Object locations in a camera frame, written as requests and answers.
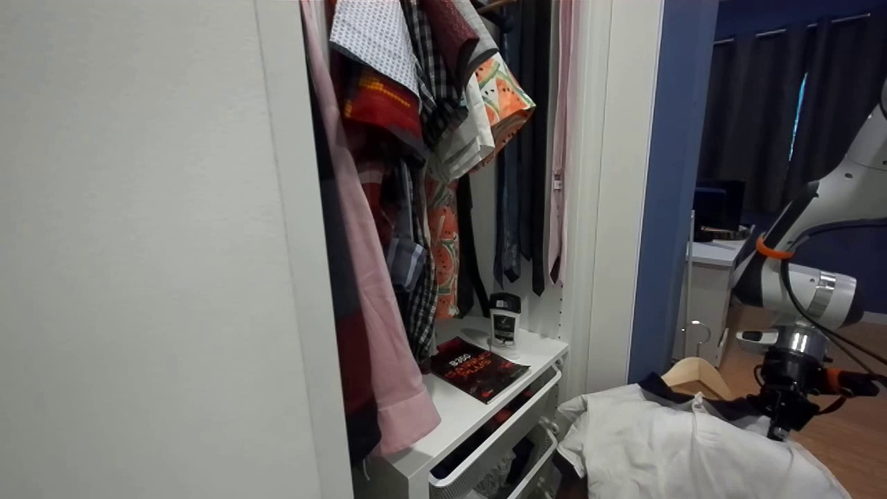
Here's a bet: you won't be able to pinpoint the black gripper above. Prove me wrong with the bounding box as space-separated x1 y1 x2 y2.
758 352 825 440

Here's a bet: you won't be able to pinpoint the dark curtains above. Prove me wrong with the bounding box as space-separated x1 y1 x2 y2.
697 11 887 219

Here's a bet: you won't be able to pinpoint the white cabinet far room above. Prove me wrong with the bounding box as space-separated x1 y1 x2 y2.
672 238 742 363

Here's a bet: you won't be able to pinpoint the wooden clothes hanger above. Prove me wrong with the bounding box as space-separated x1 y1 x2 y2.
663 359 735 399

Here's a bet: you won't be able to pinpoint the pale pink hanging shirt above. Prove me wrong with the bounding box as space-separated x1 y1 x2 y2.
545 0 580 280

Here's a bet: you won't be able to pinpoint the pink striped shirt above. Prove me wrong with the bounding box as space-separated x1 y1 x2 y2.
298 0 440 458

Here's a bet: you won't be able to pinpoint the white dotted shirt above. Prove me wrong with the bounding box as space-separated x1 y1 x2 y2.
329 0 419 94

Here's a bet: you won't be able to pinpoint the white drawer unit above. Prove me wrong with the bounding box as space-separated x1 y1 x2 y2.
355 318 568 499

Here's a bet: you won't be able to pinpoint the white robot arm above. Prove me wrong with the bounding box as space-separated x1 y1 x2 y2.
731 97 887 440

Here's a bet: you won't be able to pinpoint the red orange garment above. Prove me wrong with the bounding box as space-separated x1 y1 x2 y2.
343 66 427 159

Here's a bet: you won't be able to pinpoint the dark hanging trousers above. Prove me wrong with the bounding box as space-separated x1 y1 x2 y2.
492 0 552 295

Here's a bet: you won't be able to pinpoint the watermelon print shirt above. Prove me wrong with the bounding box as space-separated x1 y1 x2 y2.
427 52 534 321

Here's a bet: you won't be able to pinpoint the black white checked shirt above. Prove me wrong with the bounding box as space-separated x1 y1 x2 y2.
402 0 460 359

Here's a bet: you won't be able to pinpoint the white t-shirt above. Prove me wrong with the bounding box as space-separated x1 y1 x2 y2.
557 385 851 499

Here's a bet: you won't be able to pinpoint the dark red book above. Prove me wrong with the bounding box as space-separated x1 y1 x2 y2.
429 339 527 402

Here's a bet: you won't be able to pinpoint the white wardrobe door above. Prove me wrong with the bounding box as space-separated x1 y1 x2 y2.
0 0 352 499

